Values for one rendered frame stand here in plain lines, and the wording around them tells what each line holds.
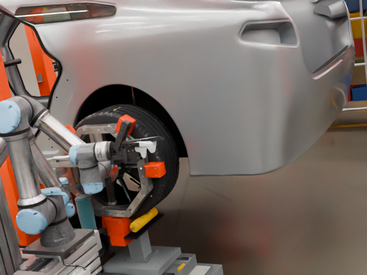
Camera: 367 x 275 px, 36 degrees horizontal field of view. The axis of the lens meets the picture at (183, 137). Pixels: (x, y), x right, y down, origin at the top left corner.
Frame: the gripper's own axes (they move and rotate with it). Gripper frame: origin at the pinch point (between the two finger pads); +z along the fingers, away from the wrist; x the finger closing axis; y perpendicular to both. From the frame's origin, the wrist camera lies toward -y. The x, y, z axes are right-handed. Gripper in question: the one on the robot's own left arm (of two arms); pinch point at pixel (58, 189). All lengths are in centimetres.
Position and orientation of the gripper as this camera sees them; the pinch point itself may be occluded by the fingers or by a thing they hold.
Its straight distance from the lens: 319.8
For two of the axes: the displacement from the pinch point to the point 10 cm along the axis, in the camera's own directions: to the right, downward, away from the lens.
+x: 9.3, -2.3, 2.8
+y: 1.6, 9.6, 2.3
